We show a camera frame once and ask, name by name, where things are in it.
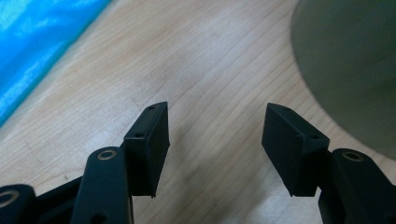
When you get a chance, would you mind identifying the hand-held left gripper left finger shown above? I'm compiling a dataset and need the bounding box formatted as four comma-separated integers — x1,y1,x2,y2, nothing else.
120,101,171,199

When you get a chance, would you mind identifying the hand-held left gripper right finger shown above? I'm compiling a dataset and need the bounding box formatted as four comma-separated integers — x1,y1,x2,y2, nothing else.
262,103,331,198

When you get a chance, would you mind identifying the green ribbed bin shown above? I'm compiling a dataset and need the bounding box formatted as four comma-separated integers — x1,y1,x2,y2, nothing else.
290,0,396,161

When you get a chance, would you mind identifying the blue plastic bag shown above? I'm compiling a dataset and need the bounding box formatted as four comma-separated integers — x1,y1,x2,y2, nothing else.
0,0,112,127

